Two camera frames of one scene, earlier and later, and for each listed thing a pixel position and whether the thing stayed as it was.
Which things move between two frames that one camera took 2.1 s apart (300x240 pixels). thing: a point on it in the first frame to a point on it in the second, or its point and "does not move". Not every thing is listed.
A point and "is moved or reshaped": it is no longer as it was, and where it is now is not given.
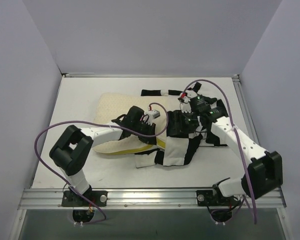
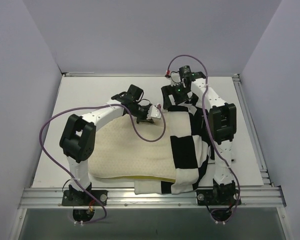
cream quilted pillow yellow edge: (110, 106) is moved or reshaped
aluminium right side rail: (251, 125) does not move
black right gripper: (177, 122) to (170, 96)
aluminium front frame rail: (173, 199) does not move
